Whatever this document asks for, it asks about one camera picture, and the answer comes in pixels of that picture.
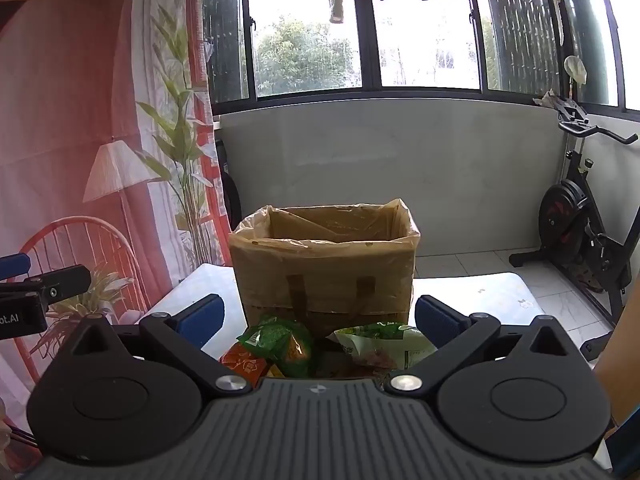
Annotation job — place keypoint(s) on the orange snack packet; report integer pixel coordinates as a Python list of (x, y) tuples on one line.
[(242, 365)]

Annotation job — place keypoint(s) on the white floral tablecloth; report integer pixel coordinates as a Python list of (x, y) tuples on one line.
[(480, 295)]

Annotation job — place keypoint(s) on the black round object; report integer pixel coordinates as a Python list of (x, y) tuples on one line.
[(231, 195)]

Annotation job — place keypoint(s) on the pale green snack packet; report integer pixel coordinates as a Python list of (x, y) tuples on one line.
[(385, 345)]

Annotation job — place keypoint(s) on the white hanging bag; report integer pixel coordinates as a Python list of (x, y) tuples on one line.
[(575, 69)]

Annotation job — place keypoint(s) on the black exercise bike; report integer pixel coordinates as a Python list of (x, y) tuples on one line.
[(565, 210)]

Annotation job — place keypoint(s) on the printed pink curtain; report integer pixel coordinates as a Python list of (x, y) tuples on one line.
[(75, 110)]

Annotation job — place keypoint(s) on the dark green snack packet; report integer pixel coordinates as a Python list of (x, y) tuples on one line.
[(280, 342)]

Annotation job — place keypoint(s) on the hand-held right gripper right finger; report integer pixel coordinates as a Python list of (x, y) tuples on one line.
[(440, 317)]

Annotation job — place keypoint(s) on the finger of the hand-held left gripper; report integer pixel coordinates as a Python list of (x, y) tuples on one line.
[(14, 265), (62, 280)]

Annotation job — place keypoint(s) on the crumpled white cloth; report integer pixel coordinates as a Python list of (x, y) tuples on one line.
[(549, 99)]

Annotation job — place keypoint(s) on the blue plastic object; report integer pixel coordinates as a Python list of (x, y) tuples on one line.
[(627, 455)]

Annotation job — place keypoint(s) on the cardboard box with plastic liner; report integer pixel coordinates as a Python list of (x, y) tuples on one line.
[(325, 270)]

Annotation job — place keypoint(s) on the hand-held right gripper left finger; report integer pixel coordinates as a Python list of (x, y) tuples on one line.
[(200, 317)]

